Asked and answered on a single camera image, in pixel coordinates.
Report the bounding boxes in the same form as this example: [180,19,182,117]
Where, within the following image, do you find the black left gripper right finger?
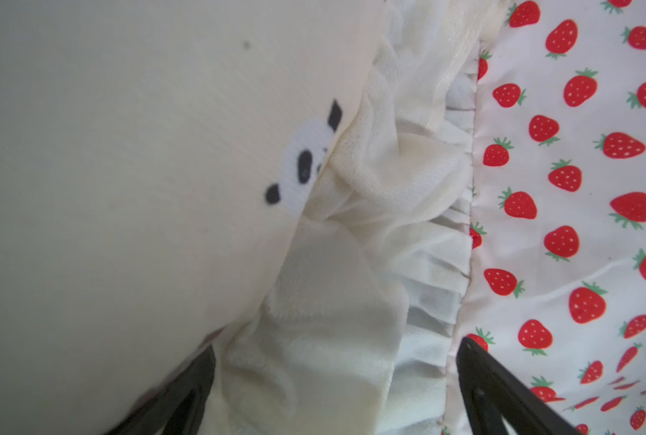
[456,337,578,435]

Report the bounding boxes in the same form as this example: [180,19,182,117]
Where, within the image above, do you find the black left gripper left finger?
[107,345,216,435]

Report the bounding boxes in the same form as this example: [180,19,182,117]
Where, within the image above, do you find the strawberry print ruffled pillow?
[398,0,646,435]

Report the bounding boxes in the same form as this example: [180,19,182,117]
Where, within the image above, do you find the cream animal print pillow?
[0,1,507,434]

